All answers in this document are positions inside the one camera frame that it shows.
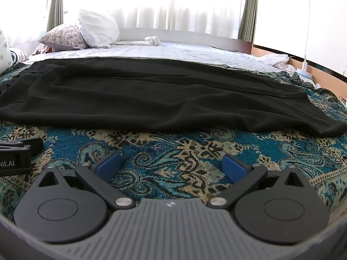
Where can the large crumpled white cloth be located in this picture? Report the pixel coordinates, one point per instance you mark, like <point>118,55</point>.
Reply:
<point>276,62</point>

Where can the blue paisley blanket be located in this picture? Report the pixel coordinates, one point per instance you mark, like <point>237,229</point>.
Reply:
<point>173,151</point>

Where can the striped cloth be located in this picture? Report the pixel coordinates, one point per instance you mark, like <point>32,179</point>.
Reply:
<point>19,55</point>

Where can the grey bed headboard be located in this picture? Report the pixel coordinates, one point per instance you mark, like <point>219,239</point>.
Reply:
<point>206,39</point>

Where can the small crumpled white cloth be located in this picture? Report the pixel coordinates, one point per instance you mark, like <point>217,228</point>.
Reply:
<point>151,40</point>

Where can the wooden bed frame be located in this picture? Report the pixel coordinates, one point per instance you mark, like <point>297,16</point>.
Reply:
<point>320,70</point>

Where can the white cabinet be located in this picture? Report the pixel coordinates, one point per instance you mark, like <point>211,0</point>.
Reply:
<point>298,13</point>

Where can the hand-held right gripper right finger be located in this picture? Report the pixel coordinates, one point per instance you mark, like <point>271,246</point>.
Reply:
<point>234,166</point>

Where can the blue face masks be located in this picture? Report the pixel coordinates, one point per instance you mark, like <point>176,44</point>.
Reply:
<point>305,74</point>

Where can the white pillow with green print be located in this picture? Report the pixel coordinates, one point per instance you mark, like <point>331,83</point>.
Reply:
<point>4,51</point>

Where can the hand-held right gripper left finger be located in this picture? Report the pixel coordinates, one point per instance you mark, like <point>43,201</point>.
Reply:
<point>109,163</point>

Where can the white bedsheet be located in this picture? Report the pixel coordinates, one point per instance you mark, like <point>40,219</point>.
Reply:
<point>189,51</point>

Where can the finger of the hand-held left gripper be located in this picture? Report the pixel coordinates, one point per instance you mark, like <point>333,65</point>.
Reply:
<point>32,145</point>

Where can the green curtain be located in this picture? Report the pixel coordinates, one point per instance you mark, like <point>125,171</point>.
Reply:
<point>249,8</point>
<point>55,2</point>

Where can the black pants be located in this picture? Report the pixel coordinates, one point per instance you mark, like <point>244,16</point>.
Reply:
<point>151,100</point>

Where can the sheer white curtain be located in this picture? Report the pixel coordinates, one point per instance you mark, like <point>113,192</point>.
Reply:
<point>162,2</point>

